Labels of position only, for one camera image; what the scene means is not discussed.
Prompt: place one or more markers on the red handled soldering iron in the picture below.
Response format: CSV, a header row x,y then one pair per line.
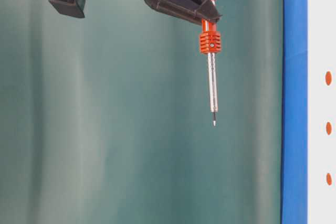
x,y
210,45

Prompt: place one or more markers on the large white base board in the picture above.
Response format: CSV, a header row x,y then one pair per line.
x,y
321,111

